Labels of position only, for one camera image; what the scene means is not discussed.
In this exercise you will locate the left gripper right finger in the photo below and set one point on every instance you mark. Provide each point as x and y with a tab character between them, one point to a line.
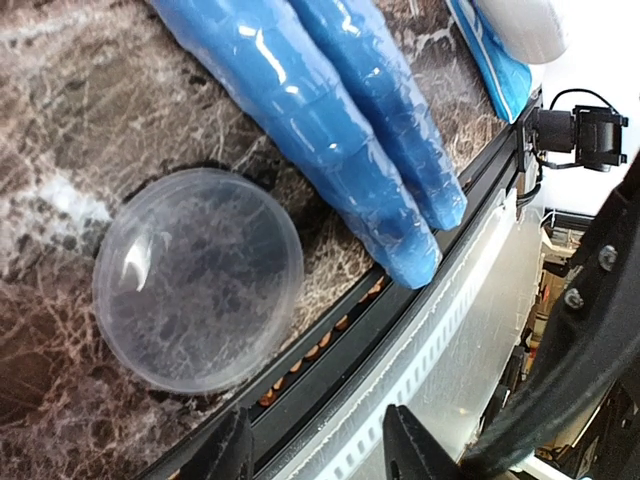
411	452

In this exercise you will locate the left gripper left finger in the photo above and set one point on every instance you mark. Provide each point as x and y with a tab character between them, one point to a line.
227	454

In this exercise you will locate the blue badminton racket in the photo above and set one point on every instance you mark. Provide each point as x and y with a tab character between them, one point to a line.
353	35
262	55

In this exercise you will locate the white shuttlecock tube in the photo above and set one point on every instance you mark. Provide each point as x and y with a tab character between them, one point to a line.
531	31

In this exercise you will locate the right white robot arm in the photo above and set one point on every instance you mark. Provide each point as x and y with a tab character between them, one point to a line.
591	337

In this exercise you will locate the blue racket bag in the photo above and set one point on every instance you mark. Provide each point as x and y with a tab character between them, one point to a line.
508	81

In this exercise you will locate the white slotted cable duct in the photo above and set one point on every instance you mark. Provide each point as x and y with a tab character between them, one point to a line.
340	444

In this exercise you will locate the black external camera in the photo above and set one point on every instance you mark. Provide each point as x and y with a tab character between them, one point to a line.
588	137

